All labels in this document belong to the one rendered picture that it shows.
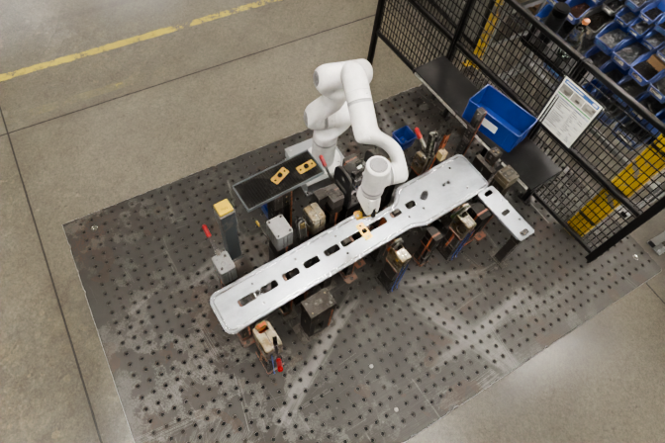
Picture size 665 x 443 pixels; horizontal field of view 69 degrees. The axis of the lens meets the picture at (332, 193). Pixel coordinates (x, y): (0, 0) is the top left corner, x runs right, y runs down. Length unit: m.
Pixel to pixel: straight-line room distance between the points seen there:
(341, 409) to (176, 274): 0.96
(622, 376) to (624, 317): 0.38
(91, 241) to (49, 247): 0.93
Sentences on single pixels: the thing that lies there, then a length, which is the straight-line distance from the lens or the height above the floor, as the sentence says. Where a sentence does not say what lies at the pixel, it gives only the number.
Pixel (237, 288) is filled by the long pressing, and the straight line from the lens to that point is 2.03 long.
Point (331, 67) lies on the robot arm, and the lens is 1.88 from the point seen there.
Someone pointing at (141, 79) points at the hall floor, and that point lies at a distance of 4.16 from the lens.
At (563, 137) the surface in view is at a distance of 2.53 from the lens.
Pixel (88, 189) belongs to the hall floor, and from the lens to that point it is 3.64.
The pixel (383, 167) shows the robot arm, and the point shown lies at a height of 1.58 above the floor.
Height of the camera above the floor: 2.90
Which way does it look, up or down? 59 degrees down
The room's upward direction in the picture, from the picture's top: 9 degrees clockwise
